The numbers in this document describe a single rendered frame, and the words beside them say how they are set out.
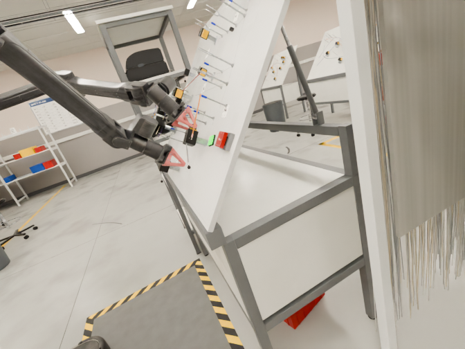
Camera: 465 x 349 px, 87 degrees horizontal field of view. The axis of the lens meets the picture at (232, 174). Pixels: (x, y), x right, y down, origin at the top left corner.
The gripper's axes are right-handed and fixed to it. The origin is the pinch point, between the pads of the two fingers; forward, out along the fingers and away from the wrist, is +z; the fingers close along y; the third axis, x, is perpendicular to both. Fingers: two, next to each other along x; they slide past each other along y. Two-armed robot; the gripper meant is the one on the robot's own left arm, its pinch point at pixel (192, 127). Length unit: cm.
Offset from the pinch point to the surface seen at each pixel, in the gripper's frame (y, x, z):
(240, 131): -28.5, 2.2, 8.3
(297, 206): -24.5, 5.4, 42.6
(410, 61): -64, -17, 18
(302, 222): -23, 8, 49
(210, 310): 57, 61, 87
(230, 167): -25.8, 12.0, 13.2
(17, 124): 776, 30, -287
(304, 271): -18, 20, 66
